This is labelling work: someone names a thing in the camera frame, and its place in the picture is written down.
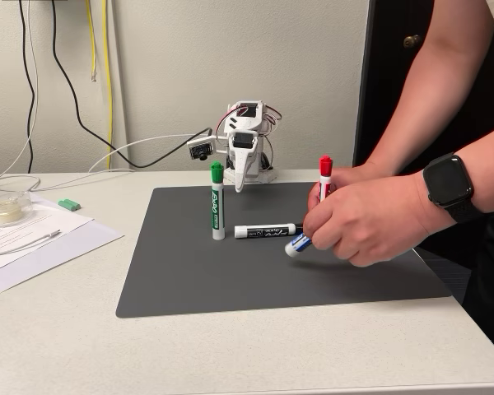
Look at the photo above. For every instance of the green dry-erase marker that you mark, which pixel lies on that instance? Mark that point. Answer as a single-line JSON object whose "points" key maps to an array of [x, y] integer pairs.
{"points": [[217, 205]]}

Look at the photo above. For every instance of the black dry-erase marker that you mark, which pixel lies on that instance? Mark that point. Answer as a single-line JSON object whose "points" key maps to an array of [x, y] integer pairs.
{"points": [[267, 230]]}

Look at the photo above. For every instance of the red dry-erase marker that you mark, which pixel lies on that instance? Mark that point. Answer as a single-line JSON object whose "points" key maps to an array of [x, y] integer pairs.
{"points": [[325, 166]]}

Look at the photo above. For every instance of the blue dry-erase marker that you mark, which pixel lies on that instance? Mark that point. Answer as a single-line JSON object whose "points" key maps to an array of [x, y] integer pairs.
{"points": [[297, 245]]}

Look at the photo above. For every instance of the person's right hand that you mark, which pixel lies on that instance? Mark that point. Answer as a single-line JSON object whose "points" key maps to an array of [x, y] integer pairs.
{"points": [[362, 173]]}

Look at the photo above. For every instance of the person's left hand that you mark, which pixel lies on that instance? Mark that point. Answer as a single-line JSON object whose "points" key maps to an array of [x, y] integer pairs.
{"points": [[370, 218]]}

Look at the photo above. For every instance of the grey rubber mat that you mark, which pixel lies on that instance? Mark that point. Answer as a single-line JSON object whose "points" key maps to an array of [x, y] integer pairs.
{"points": [[230, 275]]}

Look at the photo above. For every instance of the dark door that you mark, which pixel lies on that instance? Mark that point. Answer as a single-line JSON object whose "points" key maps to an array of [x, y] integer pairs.
{"points": [[378, 61]]}

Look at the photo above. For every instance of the small green block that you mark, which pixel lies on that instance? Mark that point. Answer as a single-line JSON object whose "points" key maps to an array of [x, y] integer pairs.
{"points": [[69, 204]]}

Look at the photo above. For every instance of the blank white paper sheet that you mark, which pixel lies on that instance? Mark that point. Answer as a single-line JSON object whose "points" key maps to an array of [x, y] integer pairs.
{"points": [[66, 251]]}

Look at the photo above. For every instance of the brass door knob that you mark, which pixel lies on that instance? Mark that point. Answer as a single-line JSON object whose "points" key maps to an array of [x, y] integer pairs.
{"points": [[411, 41]]}

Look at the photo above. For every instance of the printed white paper sheet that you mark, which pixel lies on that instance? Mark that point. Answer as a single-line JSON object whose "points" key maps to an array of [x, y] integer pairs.
{"points": [[45, 218]]}

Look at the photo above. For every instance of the black smartwatch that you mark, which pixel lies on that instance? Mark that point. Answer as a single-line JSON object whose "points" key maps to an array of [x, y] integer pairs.
{"points": [[446, 181]]}

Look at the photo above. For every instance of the clear tape dispenser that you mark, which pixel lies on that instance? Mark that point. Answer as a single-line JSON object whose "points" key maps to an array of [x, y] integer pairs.
{"points": [[4, 210]]}

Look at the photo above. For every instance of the white boxed gripper camera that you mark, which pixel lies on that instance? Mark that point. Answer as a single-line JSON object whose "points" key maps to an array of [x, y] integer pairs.
{"points": [[199, 149]]}

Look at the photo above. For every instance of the white wall trim strip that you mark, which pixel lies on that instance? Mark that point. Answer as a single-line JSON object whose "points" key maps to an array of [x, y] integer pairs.
{"points": [[119, 82]]}

